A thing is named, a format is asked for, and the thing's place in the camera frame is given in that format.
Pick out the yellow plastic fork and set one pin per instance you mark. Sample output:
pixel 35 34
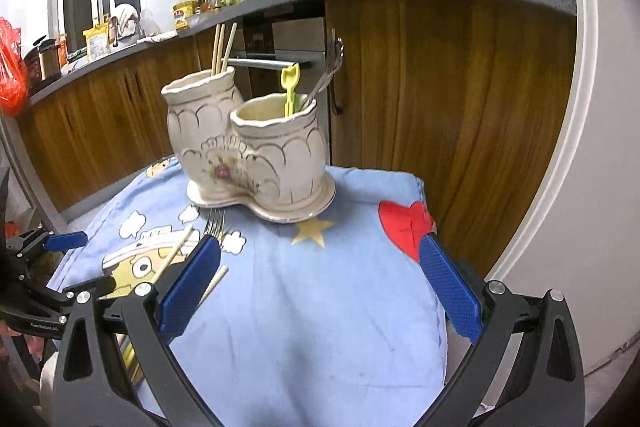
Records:
pixel 128 352
pixel 290 79

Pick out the steel built-in oven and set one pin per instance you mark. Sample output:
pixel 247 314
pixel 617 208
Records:
pixel 295 39

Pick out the white cloth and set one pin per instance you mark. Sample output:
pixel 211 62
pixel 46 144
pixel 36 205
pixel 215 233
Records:
pixel 125 19

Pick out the white refrigerator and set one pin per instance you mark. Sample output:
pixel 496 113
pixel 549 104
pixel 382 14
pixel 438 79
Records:
pixel 600 157

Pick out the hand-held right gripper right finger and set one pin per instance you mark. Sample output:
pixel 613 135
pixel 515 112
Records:
pixel 447 289

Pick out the blue cartoon printed blanket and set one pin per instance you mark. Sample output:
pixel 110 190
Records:
pixel 310 307

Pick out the red plastic bag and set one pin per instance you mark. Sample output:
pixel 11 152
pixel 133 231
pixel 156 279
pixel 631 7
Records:
pixel 11 77

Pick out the wooden kitchen cabinets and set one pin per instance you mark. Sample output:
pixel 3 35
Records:
pixel 450 107

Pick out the cream ceramic saucer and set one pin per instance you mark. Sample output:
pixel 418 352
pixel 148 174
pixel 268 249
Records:
pixel 310 212

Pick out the brown rice cooker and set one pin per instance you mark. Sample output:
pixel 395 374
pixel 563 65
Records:
pixel 45 59

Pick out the gold metal fork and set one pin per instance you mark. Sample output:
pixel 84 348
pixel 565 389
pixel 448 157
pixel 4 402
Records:
pixel 215 224

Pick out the row of condiment bottles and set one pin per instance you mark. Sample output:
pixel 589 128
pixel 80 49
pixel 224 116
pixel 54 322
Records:
pixel 215 2

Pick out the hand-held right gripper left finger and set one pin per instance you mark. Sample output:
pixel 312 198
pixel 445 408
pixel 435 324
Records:
pixel 190 289

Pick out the silver metal fork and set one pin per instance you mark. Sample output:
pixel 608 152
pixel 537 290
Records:
pixel 334 63

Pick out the cream floral ceramic utensil holder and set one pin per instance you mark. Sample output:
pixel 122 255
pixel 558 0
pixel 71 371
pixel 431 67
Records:
pixel 270 157

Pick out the yellow cooking oil bottle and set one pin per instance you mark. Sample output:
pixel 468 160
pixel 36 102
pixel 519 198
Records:
pixel 181 14

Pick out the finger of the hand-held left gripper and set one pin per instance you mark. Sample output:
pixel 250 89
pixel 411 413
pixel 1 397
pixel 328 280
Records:
pixel 95 284
pixel 65 241

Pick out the yellow food packet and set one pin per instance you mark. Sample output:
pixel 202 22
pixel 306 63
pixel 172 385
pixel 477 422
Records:
pixel 97 42

